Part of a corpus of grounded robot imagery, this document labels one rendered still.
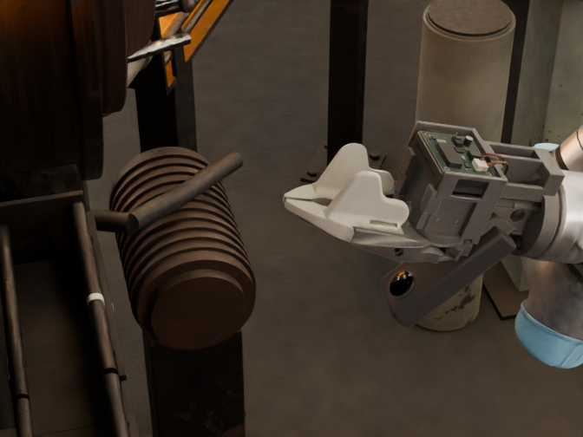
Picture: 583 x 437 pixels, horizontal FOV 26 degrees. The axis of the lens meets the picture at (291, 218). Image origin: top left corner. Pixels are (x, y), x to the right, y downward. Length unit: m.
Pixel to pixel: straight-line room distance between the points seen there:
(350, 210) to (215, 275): 0.34
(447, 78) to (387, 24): 1.01
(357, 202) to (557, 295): 0.24
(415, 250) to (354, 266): 1.09
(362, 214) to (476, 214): 0.09
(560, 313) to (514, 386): 0.77
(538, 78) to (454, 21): 0.21
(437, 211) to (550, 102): 0.86
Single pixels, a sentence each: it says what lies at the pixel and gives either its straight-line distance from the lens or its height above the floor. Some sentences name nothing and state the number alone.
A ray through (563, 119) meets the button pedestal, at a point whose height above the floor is 0.33.
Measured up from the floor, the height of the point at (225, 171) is 0.56.
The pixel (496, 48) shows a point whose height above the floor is 0.50.
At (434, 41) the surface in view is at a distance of 1.65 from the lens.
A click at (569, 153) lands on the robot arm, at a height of 0.66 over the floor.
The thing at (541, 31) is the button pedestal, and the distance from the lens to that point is 1.79.
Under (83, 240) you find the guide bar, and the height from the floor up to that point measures 0.71.
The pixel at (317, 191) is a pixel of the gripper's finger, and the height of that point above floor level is 0.75.
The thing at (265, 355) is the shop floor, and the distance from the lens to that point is 1.89.
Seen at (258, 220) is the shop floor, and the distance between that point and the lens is 2.13.
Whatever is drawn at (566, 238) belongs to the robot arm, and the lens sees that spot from 1.01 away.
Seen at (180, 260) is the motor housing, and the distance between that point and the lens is 1.25.
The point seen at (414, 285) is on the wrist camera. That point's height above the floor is 0.66.
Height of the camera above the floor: 1.35
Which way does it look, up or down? 39 degrees down
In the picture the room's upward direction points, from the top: straight up
